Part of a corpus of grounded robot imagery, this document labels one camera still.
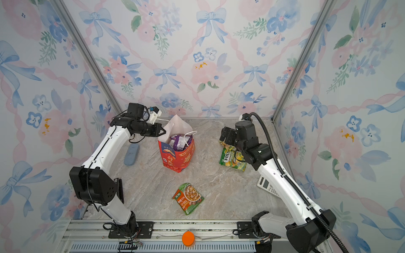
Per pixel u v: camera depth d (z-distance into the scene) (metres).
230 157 0.97
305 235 0.37
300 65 0.88
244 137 0.52
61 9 0.69
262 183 0.88
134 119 0.62
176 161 0.85
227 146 1.00
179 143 0.85
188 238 0.66
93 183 0.45
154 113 0.75
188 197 0.83
